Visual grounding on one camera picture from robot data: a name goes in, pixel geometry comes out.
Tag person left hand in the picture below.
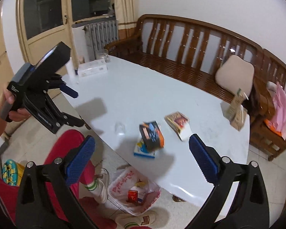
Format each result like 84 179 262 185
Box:
3 82 31 122

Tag yellow purple snack box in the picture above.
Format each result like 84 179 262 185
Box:
164 112 192 141

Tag white red trash bag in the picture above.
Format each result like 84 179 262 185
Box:
108 166 161 216

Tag window frame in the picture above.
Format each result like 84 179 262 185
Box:
16 0 113 64

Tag small brown carton box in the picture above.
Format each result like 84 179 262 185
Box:
230 105 247 131

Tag beige curtain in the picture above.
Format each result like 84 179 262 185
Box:
114 0 137 39

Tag white tissue box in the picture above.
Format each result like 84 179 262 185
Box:
77 59 107 77

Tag teal yellow slipper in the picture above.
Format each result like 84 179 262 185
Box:
2 159 25 187

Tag long wooden bench sofa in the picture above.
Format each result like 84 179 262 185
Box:
105 14 262 102

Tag glass mug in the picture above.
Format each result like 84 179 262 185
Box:
96 49 110 63

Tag black orange box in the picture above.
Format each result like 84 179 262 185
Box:
139 121 165 152

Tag pink plastic bag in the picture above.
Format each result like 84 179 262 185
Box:
264 81 286 140

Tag beige cushion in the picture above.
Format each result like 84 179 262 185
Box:
215 55 254 97

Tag wooden armchair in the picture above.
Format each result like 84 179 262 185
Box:
248 48 286 161

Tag white sneaker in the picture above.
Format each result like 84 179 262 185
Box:
91 168 110 204

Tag blue cartoon medicine box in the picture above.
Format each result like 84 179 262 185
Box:
133 138 155 159

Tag red trouser legs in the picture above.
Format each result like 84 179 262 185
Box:
0 129 117 229

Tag grey radiator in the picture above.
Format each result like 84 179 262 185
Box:
84 17 119 60

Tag white tube bottle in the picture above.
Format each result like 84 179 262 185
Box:
65 58 77 84

